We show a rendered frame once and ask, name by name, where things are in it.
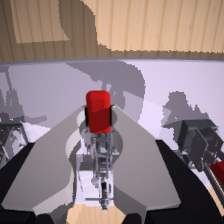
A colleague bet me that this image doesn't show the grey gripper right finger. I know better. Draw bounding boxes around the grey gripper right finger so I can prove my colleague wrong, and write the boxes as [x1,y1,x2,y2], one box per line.
[110,104,224,224]

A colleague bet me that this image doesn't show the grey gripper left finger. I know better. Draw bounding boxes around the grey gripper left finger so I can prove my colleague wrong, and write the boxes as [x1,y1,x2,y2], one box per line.
[0,105,89,224]

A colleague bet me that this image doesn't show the pale grey fixture plate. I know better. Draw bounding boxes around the pale grey fixture plate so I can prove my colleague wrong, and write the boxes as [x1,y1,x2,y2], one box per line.
[0,57,224,158]

